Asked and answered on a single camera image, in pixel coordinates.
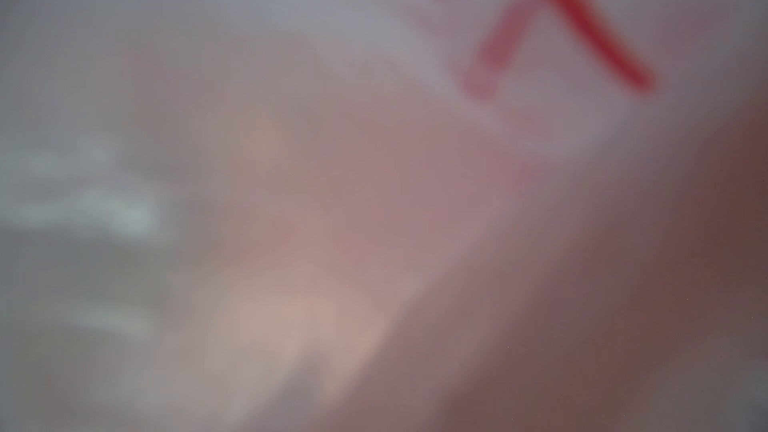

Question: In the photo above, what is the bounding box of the pink plastic bag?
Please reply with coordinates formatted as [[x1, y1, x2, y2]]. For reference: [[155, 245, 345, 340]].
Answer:
[[1, 0, 767, 431]]

